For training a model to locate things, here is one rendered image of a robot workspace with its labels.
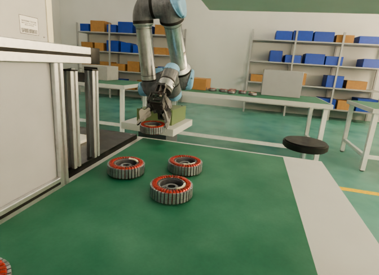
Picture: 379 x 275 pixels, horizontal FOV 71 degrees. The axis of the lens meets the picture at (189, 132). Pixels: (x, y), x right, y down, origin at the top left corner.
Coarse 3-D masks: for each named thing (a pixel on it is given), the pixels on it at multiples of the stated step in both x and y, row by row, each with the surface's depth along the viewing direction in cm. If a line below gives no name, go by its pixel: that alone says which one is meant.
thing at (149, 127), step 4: (140, 124) 112; (144, 124) 112; (148, 124) 115; (152, 124) 116; (156, 124) 116; (160, 124) 114; (164, 124) 113; (140, 128) 111; (144, 128) 109; (148, 128) 108; (152, 128) 108; (156, 128) 108; (160, 128) 109; (164, 128) 111; (144, 132) 109; (148, 132) 109; (152, 132) 108; (156, 132) 109; (160, 132) 110
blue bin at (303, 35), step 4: (300, 32) 609; (304, 32) 606; (308, 32) 604; (312, 32) 602; (292, 36) 637; (300, 36) 610; (304, 36) 608; (308, 36) 606; (312, 36) 604; (292, 40) 622; (300, 40) 612; (304, 40) 610; (308, 40) 608
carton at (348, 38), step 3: (336, 36) 599; (339, 36) 594; (342, 36) 592; (348, 36) 589; (351, 36) 587; (354, 36) 586; (336, 39) 596; (339, 39) 595; (345, 39) 592; (348, 39) 591; (351, 39) 589; (345, 42) 593; (348, 42) 592; (351, 42) 590
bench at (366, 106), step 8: (352, 104) 351; (360, 104) 326; (368, 104) 330; (376, 104) 336; (352, 112) 370; (376, 112) 290; (376, 120) 295; (344, 128) 381; (344, 136) 379; (368, 136) 301; (344, 144) 382; (352, 144) 351; (368, 144) 303; (360, 152) 318; (368, 152) 305; (360, 168) 311
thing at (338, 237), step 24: (192, 144) 116; (288, 168) 95; (312, 168) 97; (312, 192) 78; (336, 192) 79; (312, 216) 65; (336, 216) 65; (312, 240) 55; (336, 240) 56; (360, 240) 57; (336, 264) 49; (360, 264) 49
